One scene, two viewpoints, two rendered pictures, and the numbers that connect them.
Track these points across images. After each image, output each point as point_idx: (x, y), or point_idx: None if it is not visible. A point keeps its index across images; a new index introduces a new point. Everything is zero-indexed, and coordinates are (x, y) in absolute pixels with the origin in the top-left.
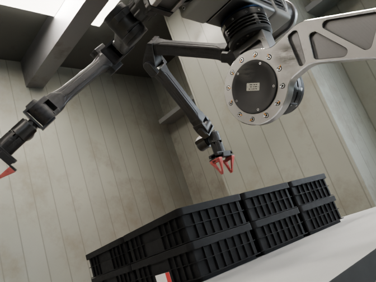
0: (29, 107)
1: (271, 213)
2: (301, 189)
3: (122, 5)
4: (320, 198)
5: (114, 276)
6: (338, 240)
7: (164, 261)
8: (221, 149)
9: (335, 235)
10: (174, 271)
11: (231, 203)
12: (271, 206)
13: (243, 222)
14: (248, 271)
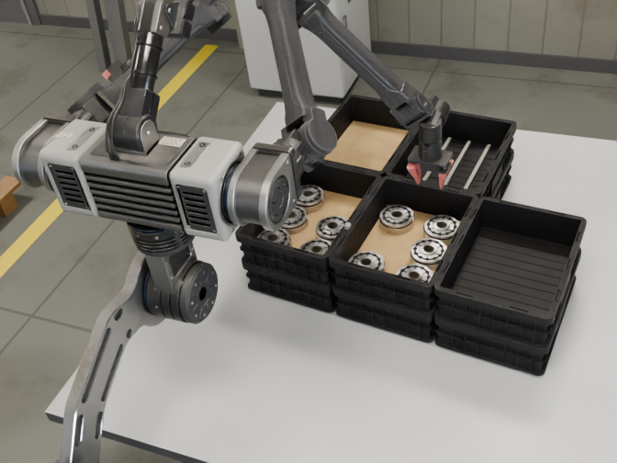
0: (123, 70)
1: (370, 297)
2: (463, 306)
3: (72, 111)
4: (495, 334)
5: None
6: (242, 400)
7: None
8: (422, 156)
9: (300, 391)
10: None
11: None
12: (378, 290)
13: (318, 282)
14: (216, 335)
